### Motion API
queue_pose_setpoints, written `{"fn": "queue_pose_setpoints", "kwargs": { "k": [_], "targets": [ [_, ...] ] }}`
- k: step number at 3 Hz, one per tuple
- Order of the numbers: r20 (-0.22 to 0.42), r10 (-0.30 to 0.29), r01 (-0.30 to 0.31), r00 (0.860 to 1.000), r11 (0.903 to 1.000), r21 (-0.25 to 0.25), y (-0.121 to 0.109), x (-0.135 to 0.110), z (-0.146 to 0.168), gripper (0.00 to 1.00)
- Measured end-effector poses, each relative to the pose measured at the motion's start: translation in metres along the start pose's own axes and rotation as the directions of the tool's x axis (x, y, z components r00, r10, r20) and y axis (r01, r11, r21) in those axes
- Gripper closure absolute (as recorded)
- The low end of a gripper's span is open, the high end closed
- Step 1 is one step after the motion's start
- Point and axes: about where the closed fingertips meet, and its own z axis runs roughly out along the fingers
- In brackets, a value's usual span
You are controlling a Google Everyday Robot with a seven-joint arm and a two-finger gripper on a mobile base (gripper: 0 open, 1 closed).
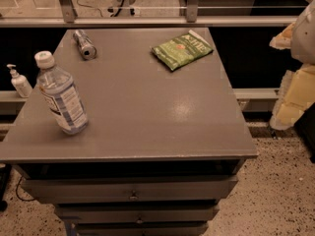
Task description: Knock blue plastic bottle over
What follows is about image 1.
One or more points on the green chip bag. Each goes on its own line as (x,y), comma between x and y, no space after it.
(182,50)

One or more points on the metal railing frame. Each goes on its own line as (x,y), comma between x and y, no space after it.
(149,13)

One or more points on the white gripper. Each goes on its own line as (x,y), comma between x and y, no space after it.
(305,38)

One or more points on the blue label plastic water bottle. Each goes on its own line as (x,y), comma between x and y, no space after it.
(60,94)

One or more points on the silver metal can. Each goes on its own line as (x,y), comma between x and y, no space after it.
(85,45)

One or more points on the grey drawer cabinet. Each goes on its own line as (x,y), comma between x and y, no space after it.
(161,148)

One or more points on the white pump dispenser bottle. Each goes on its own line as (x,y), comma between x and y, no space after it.
(20,82)

